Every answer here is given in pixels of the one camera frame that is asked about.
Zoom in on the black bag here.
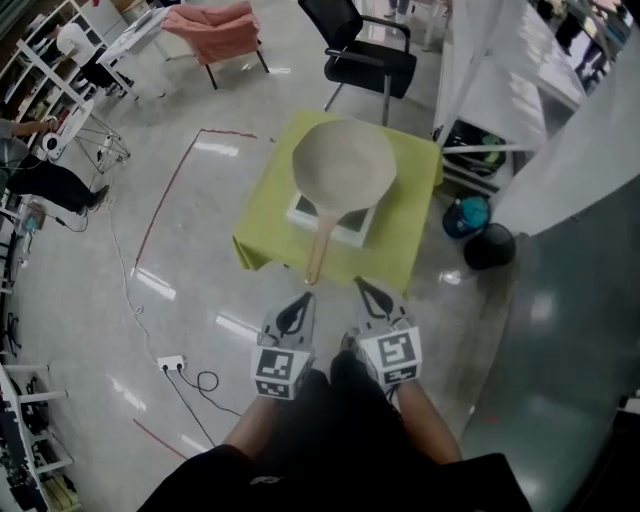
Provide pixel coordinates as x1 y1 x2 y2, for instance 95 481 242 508
442 118 507 177

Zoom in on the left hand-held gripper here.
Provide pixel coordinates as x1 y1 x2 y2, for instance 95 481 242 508
249 291 317 402

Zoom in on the black cable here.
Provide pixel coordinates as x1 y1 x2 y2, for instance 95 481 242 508
163 368 247 449

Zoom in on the white cable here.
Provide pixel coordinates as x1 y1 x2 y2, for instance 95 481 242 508
102 192 167 362

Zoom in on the white rack with black items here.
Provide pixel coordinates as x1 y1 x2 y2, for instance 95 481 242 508
0 361 77 512

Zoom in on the white induction stove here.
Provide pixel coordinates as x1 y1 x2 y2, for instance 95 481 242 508
285 191 380 247

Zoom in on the red floor tape line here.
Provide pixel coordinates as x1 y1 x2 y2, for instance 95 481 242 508
134 128 259 267

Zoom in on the person's left forearm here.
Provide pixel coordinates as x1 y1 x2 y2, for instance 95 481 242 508
221 396 282 457

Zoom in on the beige frying pan wooden handle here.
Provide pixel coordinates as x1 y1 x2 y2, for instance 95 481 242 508
291 118 400 287

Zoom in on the large white table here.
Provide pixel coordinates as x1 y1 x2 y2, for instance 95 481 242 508
491 84 640 237

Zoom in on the white round wire-leg table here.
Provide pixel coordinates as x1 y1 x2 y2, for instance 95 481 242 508
48 98 132 175

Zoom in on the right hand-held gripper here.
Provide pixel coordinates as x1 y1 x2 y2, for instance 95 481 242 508
352 276 424 387

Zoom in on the white rectangular table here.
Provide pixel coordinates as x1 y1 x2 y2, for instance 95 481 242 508
94 5 172 102

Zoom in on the table with green cloth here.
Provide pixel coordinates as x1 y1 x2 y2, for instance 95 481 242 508
231 109 444 300

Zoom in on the white shelf unit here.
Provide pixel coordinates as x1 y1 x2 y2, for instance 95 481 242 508
431 0 587 197

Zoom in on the black office chair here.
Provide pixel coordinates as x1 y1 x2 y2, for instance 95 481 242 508
297 0 419 127

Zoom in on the person's right forearm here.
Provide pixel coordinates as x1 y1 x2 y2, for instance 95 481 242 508
393 381 464 465

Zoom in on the person's black clothing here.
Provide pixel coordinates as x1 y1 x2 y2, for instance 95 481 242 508
136 349 532 512

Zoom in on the chair with pink cover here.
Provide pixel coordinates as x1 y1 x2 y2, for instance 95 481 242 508
161 1 272 92

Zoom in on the white open shelving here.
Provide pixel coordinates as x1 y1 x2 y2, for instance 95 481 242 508
0 0 127 132

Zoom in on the black waste bin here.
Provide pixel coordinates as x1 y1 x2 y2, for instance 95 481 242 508
462 222 518 272

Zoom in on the blue bucket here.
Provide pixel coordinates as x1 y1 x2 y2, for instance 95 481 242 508
441 195 493 239

